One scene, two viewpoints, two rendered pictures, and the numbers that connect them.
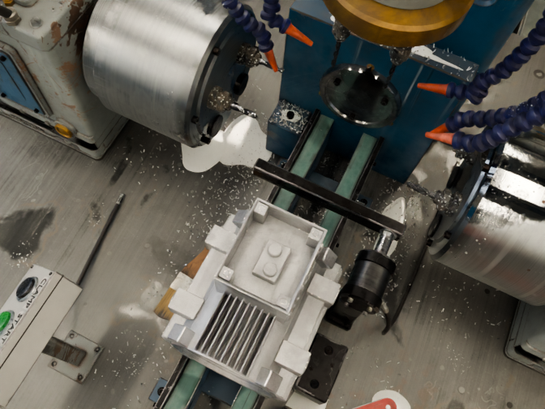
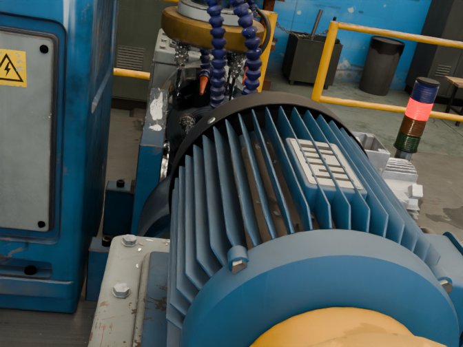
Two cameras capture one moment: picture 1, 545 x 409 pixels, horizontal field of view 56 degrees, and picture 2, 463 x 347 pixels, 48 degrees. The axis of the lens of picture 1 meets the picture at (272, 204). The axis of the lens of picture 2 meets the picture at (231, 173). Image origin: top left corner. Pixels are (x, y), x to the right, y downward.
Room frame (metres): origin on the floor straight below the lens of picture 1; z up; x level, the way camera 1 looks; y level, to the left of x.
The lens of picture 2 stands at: (0.85, 0.75, 1.49)
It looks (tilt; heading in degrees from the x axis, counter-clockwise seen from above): 26 degrees down; 242
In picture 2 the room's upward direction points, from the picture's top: 11 degrees clockwise
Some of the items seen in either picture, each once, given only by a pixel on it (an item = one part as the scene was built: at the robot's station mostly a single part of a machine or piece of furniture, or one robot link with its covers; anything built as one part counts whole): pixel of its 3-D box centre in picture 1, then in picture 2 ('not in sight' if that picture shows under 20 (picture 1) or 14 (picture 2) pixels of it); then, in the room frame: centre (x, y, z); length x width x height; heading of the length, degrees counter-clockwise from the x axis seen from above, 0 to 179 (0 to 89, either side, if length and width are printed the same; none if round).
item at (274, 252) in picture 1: (270, 261); (348, 155); (0.20, -0.01, 1.11); 0.12 x 0.11 x 0.07; 162
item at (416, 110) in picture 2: not in sight; (419, 108); (-0.15, -0.21, 1.14); 0.06 x 0.06 x 0.04
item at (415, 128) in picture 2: not in sight; (413, 124); (-0.15, -0.21, 1.10); 0.06 x 0.06 x 0.04
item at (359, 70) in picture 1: (358, 99); (163, 175); (0.55, -0.12, 1.01); 0.15 x 0.02 x 0.15; 72
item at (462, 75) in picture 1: (366, 87); (129, 191); (0.61, -0.14, 0.97); 0.30 x 0.11 x 0.34; 72
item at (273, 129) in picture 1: (288, 130); not in sight; (0.56, -0.01, 0.86); 0.07 x 0.06 x 0.12; 72
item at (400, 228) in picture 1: (327, 200); not in sight; (0.35, -0.08, 1.01); 0.26 x 0.04 x 0.03; 72
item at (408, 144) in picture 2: not in sight; (407, 140); (-0.15, -0.21, 1.05); 0.06 x 0.06 x 0.04
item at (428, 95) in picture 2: not in sight; (424, 91); (-0.15, -0.21, 1.19); 0.06 x 0.06 x 0.04
